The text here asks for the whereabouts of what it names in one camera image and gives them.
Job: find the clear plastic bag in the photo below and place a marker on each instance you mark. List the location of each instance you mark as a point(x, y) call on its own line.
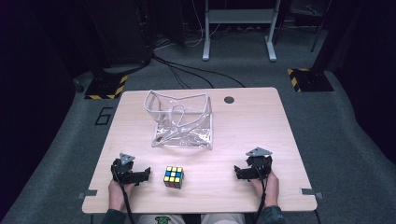
point(183, 130)

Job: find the black yellow striped base plate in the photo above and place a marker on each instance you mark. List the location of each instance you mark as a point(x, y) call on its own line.
point(311, 81)
point(104, 88)

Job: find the black stand post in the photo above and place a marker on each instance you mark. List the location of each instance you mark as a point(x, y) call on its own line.
point(320, 46)

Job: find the white metal stand frame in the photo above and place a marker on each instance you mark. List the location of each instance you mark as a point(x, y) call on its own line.
point(239, 15)

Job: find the black cabinet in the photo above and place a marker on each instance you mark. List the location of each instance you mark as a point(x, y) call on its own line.
point(124, 31)

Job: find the person's left hand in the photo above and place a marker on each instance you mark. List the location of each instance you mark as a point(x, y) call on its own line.
point(116, 196)

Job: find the small black floor object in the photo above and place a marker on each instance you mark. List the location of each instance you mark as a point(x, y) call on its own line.
point(79, 86)

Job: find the multicoloured puzzle cube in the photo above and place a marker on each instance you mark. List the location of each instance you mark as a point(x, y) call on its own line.
point(173, 177)

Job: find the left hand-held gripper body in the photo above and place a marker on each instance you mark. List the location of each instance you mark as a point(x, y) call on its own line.
point(122, 169)

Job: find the person's right hand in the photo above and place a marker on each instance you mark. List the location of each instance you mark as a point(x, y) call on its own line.
point(271, 189)

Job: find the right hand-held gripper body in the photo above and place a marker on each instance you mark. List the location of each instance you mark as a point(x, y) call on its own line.
point(261, 165)

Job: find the person's right leg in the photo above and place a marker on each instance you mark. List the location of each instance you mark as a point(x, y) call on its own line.
point(222, 219)

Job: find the grey metal table bracket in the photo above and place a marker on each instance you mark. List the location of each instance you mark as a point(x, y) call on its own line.
point(309, 192)
point(88, 193)

